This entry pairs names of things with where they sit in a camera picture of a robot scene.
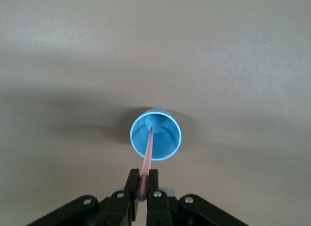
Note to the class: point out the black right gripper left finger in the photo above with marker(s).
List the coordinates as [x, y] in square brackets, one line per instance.
[121, 204]

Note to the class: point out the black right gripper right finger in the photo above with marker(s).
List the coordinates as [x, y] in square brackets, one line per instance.
[158, 206]

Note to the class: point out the pink chopstick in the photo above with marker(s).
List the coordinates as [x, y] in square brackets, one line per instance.
[148, 158]

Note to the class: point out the light blue plastic cup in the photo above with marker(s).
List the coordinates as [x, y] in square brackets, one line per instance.
[160, 143]

